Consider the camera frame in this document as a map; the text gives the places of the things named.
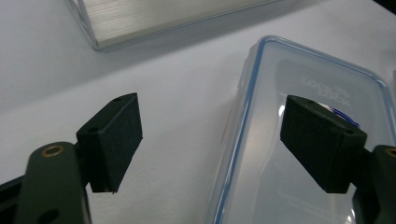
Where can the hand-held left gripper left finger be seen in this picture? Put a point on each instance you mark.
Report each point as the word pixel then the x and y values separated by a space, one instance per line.
pixel 109 143

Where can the large clear plastic food container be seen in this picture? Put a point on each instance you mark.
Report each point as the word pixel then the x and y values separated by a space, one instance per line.
pixel 274 174

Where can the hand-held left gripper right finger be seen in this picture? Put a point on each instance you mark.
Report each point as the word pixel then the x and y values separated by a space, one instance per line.
pixel 323 146

